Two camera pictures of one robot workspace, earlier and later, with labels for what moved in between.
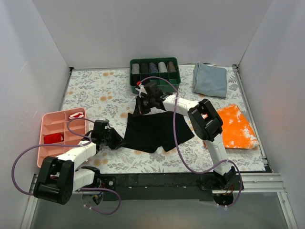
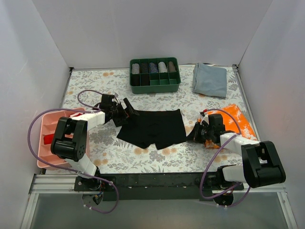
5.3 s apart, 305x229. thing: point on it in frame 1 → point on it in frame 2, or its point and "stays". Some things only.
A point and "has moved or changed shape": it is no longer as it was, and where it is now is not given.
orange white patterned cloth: x=237 y=131 stays
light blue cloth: x=210 y=80 stays
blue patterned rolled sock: x=153 y=69 stays
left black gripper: x=112 y=139 → x=123 y=114
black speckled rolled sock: x=144 y=68 stays
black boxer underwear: x=144 y=131 has moved or changed shape
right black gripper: x=143 y=104 → x=198 y=133
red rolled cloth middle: x=53 y=138 stays
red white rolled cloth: x=76 y=115 stays
